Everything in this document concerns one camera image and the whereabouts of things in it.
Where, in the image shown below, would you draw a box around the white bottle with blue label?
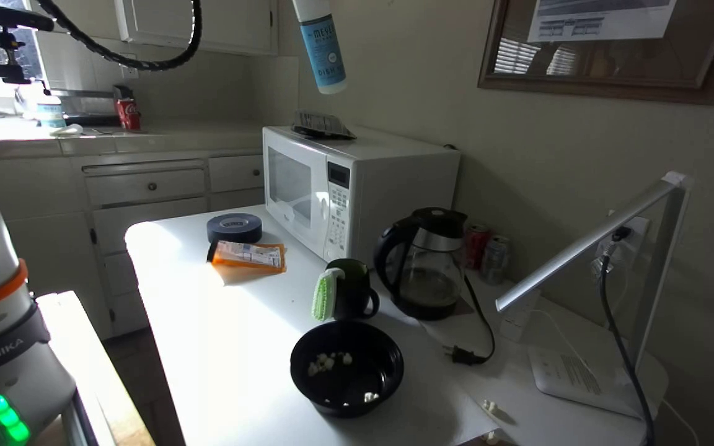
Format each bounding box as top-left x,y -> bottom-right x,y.
293,0 -> 346,93

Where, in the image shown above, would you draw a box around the white microwave oven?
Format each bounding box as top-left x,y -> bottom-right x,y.
262,125 -> 460,262

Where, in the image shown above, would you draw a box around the black mug green interior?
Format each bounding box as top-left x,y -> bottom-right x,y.
312,258 -> 379,320

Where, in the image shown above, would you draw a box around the glass electric kettle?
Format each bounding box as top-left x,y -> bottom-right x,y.
374,208 -> 465,320

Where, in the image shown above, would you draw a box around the black remote control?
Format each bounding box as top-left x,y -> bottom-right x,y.
294,112 -> 353,138

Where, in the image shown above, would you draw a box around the orange snack packet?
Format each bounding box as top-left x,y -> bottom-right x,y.
208,239 -> 286,285

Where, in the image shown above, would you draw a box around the black bowl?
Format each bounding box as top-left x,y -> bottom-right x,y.
291,321 -> 403,419

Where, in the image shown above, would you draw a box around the red canister on counter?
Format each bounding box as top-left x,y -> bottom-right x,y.
115,87 -> 141,131

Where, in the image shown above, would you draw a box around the white kitchen cabinet drawers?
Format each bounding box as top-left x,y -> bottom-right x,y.
0,128 -> 262,338

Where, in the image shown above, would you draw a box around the silver desk lamp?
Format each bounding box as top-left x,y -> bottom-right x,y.
495,171 -> 692,420

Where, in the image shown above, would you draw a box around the wooden framed cork board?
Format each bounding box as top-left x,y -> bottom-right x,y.
478,0 -> 714,103

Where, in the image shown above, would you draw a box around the grey duct tape roll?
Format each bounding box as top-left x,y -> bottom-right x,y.
205,213 -> 262,242

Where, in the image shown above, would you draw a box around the black kettle power cord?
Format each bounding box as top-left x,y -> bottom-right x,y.
444,275 -> 501,367

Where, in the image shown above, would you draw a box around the black corrugated cable hose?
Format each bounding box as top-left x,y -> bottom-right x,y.
37,0 -> 205,73

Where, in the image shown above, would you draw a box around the black lamp cable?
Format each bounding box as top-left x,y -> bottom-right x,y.
598,224 -> 659,446

